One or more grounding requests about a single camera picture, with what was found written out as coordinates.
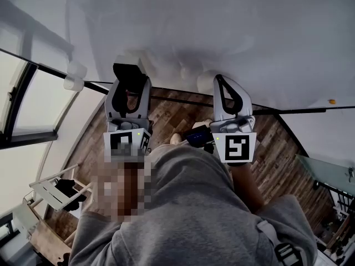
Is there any black and white box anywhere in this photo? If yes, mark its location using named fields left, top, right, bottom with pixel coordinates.
left=113, top=55, right=149, bottom=94

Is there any black metal railing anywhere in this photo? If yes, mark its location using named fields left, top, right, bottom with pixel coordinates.
left=313, top=180, right=355, bottom=258

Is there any white harness strap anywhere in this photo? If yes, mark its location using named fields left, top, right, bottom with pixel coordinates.
left=256, top=219, right=305, bottom=266

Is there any grey hoodie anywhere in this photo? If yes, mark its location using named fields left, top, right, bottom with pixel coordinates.
left=68, top=144, right=318, bottom=266

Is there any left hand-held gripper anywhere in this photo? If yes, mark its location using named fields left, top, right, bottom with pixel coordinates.
left=103, top=78, right=153, bottom=163

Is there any wooden board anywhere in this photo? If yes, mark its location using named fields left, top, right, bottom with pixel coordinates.
left=22, top=198, right=73, bottom=266

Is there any white plastic corner holder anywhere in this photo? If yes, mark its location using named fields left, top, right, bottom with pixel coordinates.
left=63, top=61, right=88, bottom=92

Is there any black device with screen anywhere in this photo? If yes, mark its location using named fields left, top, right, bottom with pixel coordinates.
left=185, top=125, right=215, bottom=148

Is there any frosted glass panel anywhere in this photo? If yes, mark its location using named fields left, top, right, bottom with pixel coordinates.
left=294, top=154, right=355, bottom=197

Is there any person's right forearm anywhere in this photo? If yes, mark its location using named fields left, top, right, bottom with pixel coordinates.
left=231, top=163, right=266, bottom=214

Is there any white wooden chair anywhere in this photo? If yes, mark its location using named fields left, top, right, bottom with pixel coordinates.
left=29, top=162, right=94, bottom=212

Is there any person's left forearm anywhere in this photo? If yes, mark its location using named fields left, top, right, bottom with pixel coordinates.
left=91, top=161, right=152, bottom=223

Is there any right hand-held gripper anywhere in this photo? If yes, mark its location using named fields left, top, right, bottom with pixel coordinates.
left=208, top=74, right=257, bottom=167

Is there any black framed window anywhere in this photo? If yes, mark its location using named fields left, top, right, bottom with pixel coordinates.
left=0, top=50, right=80, bottom=151

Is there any black clothing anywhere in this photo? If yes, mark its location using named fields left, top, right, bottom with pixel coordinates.
left=54, top=178, right=88, bottom=213

